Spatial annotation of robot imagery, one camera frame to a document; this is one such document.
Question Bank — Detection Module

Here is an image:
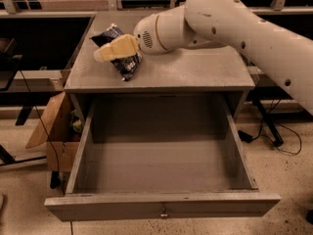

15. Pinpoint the blue chip bag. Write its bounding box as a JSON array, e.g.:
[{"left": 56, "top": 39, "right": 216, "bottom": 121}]
[{"left": 91, "top": 23, "right": 142, "bottom": 81}]

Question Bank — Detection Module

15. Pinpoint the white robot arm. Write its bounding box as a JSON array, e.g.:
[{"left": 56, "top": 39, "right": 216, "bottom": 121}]
[{"left": 94, "top": 0, "right": 313, "bottom": 114}]

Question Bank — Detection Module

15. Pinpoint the open grey top drawer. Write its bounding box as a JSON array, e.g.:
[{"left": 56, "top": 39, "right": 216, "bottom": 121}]
[{"left": 45, "top": 93, "right": 280, "bottom": 221}]

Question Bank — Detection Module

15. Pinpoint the metal drawer knob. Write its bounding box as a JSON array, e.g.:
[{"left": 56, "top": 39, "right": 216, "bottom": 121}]
[{"left": 159, "top": 206, "right": 169, "bottom": 218}]

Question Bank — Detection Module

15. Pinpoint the green item in box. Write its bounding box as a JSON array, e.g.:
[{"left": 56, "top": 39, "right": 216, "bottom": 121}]
[{"left": 70, "top": 110, "right": 83, "bottom": 133}]

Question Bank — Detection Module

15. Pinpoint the grey wooden cabinet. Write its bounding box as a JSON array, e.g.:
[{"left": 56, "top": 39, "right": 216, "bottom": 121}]
[{"left": 65, "top": 11, "right": 254, "bottom": 117}]

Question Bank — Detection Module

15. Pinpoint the brown cardboard box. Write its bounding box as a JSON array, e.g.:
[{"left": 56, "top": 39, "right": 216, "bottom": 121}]
[{"left": 25, "top": 92, "right": 79, "bottom": 172}]

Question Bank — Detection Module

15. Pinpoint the black cable left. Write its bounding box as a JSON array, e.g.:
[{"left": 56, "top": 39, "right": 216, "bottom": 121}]
[{"left": 18, "top": 70, "right": 67, "bottom": 196}]

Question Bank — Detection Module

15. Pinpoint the black floor cable right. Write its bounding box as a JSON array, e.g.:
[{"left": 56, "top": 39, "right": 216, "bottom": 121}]
[{"left": 237, "top": 98, "right": 303, "bottom": 156}]

